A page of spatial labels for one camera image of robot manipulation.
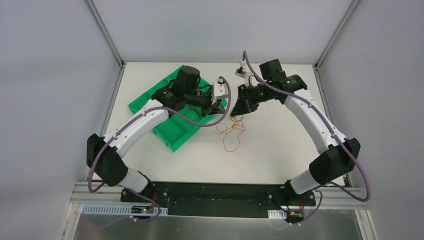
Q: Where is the dark red cable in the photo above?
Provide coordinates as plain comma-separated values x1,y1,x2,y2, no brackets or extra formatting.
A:
180,105,203,125

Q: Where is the coloured cable bundle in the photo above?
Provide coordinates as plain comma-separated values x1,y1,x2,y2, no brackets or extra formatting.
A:
212,115,247,153

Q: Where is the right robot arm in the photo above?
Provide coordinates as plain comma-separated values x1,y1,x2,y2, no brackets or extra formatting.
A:
230,59,361,205

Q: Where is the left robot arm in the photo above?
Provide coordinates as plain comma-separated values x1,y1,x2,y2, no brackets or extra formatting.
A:
86,65,231,203

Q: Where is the green compartment tray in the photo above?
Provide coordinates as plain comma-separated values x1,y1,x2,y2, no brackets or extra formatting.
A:
128,65,229,152

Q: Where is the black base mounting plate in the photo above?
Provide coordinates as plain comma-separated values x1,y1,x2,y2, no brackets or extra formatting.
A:
141,181,316,218

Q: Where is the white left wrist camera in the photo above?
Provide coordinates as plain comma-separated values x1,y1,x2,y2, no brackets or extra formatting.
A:
211,76,229,103

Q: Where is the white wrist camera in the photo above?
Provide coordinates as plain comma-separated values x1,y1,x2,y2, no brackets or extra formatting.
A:
234,59,247,78
211,76,229,103

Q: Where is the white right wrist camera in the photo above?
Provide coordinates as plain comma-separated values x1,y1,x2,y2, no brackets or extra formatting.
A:
234,59,247,78

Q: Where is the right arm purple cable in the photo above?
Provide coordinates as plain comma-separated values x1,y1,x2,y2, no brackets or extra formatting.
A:
242,50,371,229

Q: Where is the white slotted cable duct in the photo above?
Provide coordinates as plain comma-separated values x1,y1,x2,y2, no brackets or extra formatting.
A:
81,204,287,220

